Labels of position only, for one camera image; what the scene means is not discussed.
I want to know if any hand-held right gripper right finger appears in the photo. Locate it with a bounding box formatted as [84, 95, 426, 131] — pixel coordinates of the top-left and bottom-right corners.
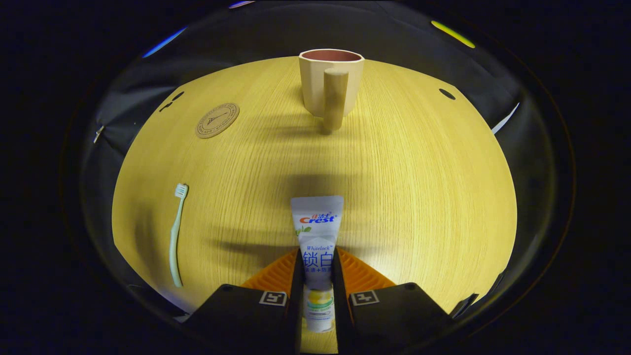
[331, 247, 454, 355]

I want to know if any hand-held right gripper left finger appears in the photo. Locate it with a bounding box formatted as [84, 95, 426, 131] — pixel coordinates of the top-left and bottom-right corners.
[185, 249, 304, 355]

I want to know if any white toothpaste tube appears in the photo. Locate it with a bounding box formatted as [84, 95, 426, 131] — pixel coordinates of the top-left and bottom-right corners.
[290, 196, 345, 333]

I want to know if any pale green toothbrush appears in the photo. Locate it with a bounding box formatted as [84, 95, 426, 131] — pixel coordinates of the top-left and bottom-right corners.
[169, 183, 189, 288]

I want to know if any round brown coaster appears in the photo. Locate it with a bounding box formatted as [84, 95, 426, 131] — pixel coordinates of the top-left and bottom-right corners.
[195, 103, 240, 139]

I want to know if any beige cup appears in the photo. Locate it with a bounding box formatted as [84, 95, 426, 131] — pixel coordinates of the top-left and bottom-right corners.
[298, 49, 365, 131]

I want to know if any black backdrop cloth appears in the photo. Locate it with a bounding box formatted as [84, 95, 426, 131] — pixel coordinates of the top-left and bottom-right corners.
[79, 0, 553, 321]

